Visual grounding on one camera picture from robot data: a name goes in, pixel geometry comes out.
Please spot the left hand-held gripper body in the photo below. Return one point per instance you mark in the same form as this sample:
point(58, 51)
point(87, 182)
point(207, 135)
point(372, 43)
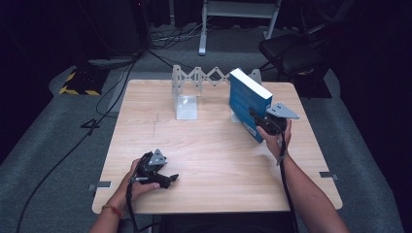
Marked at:
point(156, 158)

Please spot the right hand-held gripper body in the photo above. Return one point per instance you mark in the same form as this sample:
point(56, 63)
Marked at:
point(279, 111)

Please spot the blue book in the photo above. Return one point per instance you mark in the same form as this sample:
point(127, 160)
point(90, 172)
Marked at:
point(244, 98)

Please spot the white expandable metal book rack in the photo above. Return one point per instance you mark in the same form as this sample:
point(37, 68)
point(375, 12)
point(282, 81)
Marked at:
point(186, 106)

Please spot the person's right hand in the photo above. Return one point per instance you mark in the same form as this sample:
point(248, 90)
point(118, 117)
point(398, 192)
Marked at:
point(274, 144)

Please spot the person's left hand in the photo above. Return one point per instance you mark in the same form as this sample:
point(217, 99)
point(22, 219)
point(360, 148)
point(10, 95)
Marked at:
point(129, 191)

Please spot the black chair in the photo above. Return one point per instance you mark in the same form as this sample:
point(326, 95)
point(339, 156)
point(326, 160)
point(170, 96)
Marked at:
point(291, 51)

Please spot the grey tape strip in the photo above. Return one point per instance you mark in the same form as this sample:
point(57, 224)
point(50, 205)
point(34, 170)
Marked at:
point(101, 185)
point(328, 175)

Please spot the black tape cross mark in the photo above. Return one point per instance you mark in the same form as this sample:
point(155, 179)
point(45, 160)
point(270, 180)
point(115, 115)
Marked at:
point(90, 125)

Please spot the yellow black striped base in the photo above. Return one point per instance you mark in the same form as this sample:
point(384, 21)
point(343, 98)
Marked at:
point(82, 82)

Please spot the white metal stand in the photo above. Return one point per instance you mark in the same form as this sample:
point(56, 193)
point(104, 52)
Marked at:
point(238, 9)

